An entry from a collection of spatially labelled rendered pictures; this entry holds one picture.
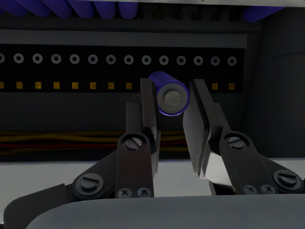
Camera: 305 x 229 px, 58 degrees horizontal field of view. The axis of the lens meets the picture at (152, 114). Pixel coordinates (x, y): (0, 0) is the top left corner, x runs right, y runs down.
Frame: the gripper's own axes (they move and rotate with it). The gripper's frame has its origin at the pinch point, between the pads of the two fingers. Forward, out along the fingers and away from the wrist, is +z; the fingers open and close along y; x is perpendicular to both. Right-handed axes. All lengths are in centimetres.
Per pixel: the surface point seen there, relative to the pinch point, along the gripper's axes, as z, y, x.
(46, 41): 19.7, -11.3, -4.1
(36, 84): 17.5, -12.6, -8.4
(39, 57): 19.2, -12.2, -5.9
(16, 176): 3.7, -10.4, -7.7
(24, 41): 19.7, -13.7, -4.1
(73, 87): 17.3, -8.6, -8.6
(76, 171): 3.8, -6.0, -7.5
